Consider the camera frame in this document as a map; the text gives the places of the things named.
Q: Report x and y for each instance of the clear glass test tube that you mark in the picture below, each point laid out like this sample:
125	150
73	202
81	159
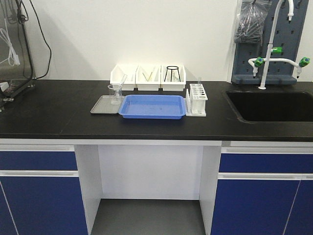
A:
119	90

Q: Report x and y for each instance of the white test tube rack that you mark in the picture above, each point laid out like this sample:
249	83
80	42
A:
195	101

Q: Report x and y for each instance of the grey blue pegboard drying rack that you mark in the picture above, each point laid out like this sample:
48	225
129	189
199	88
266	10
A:
287	36

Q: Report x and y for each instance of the blue plastic tray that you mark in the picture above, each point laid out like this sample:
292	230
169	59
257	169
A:
152	107

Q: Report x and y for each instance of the middle white storage bin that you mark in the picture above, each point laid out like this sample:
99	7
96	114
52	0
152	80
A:
155	84

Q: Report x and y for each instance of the white storage bin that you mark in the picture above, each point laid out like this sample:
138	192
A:
118	73
173	86
155	84

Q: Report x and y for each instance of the right white storage bin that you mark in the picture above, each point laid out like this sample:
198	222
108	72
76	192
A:
173	86

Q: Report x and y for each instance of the clear glass beaker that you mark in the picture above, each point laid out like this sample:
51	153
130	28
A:
112	94

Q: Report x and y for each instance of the left white storage bin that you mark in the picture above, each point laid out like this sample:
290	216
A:
118	73

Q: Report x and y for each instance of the grey metal tray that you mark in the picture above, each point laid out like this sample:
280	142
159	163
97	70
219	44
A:
107	105

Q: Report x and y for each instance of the black lab sink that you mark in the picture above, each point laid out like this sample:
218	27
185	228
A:
253	107

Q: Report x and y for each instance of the white lab faucet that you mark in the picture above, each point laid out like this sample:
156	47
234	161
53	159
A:
257	62

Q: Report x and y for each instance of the right blue cabinet drawer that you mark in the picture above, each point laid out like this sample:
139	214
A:
266	163

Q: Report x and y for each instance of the blue cabinet drawer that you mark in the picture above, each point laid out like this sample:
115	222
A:
266	163
37	160

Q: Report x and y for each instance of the left blue cabinet drawer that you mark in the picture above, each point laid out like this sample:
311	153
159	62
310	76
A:
37	160

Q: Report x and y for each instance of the right blue cabinet door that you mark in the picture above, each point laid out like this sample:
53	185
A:
261	207

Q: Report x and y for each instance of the blue cabinet door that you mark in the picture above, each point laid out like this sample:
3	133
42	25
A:
261	207
41	206

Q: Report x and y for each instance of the clear plastic bag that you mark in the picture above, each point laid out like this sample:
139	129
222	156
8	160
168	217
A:
251	21

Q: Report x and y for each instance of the left blue cabinet door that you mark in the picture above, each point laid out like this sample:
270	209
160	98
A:
41	206

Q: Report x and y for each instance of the black wire tripod stand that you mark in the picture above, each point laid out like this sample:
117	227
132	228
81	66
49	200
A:
172	74

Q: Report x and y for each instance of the transparent enclosure with black frame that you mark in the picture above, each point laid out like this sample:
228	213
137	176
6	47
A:
16	66

